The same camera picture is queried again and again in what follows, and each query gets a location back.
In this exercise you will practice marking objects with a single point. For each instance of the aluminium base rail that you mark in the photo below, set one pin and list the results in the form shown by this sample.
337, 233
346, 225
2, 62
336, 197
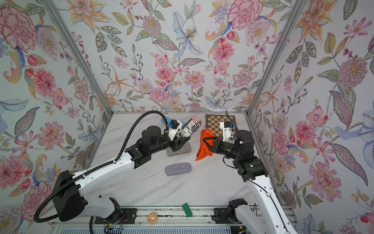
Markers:
175, 216

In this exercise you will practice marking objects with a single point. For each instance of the grey beige eyeglass case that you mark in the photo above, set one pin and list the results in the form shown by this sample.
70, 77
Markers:
186, 149

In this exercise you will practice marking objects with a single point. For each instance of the wooden chessboard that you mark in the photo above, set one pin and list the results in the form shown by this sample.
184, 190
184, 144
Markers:
213, 123

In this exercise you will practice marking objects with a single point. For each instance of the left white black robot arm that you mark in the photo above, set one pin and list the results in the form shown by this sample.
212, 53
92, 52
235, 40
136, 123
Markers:
75, 200

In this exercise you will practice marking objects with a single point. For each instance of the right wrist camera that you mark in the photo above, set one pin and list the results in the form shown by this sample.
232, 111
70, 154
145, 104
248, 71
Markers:
227, 128

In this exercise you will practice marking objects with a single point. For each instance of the purple eyeglass case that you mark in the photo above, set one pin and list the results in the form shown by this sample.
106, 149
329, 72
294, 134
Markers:
178, 169

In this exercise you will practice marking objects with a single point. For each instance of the orange fluffy cloth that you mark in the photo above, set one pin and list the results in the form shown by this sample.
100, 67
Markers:
206, 138

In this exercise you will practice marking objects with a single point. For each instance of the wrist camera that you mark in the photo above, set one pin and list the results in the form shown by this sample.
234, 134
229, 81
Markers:
227, 128
173, 128

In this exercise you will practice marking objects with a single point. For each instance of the green plastic block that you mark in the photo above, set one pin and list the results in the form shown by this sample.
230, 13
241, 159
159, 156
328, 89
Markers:
187, 210

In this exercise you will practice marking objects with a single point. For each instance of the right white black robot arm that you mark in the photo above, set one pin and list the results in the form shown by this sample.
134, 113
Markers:
255, 176

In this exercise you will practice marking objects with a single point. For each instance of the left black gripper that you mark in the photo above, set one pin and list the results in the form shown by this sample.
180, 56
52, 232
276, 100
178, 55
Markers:
177, 145

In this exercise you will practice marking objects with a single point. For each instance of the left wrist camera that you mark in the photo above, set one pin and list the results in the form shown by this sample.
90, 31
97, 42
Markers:
173, 128

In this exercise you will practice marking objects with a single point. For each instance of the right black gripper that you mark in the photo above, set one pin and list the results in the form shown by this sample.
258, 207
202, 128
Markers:
218, 149

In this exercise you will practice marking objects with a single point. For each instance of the orange tape roll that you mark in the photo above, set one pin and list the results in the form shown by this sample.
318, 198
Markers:
152, 218

